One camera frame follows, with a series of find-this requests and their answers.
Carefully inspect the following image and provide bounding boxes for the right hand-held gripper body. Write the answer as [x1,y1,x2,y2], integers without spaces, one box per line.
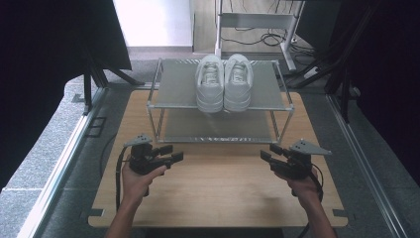
[269,139,333,181]

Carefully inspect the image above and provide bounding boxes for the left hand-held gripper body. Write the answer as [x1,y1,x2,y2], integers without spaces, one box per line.
[123,133,173,177]

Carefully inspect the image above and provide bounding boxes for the metal shoe rack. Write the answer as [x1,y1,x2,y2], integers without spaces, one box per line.
[146,58,295,145]

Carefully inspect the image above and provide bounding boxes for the white sneaker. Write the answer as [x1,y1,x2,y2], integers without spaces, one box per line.
[223,53,255,114]
[194,54,227,115]

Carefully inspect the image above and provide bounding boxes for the person's left hand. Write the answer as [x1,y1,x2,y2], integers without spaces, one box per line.
[121,163,168,207]

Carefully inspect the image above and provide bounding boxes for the person's right hand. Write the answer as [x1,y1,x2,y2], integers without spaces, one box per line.
[274,168,322,207]

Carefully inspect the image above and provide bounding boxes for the black metal stand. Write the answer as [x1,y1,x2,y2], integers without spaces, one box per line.
[81,49,147,117]
[285,0,380,125]

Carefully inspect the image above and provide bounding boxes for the white power strip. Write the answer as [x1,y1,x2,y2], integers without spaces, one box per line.
[302,66,320,80]

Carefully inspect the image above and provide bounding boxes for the black curtain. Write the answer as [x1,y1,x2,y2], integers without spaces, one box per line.
[0,0,133,193]
[326,0,420,186]

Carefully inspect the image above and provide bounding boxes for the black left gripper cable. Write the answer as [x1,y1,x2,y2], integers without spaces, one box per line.
[99,132,131,212]

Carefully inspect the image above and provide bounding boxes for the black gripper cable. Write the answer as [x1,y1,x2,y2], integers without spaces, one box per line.
[296,163,326,238]
[99,132,131,212]

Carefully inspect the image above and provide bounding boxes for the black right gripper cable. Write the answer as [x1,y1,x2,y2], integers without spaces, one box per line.
[296,163,326,238]

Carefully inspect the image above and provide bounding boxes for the black floor bracket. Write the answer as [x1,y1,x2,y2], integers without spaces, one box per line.
[85,115,108,139]

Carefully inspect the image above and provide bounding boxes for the aluminium floor rail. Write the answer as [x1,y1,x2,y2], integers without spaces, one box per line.
[325,93,412,238]
[16,87,109,238]

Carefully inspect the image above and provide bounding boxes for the black floor cables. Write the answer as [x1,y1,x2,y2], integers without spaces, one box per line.
[220,0,319,60]

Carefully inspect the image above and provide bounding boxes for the white desk frame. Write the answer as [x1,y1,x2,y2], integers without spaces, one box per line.
[214,0,305,72]

